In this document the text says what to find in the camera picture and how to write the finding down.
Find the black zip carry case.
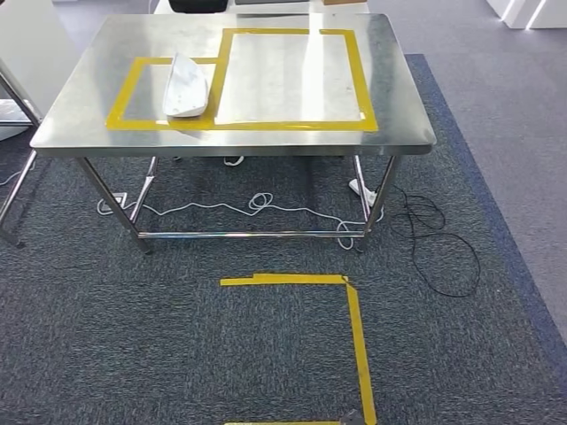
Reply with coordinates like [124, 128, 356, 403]
[168, 0, 230, 15]

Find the steel workbench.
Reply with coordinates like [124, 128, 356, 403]
[29, 12, 438, 255]

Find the white plastic body panel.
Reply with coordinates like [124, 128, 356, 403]
[162, 53, 210, 119]

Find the black floor cable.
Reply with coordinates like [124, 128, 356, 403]
[381, 185, 482, 299]

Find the white power strip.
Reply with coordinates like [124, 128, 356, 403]
[348, 177, 377, 207]

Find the small yellow tape rectangle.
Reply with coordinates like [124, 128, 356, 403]
[105, 56, 223, 133]

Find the large yellow tape rectangle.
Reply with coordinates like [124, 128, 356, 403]
[214, 27, 379, 134]

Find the yellow floor tape outline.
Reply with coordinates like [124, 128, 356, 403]
[220, 272, 377, 425]

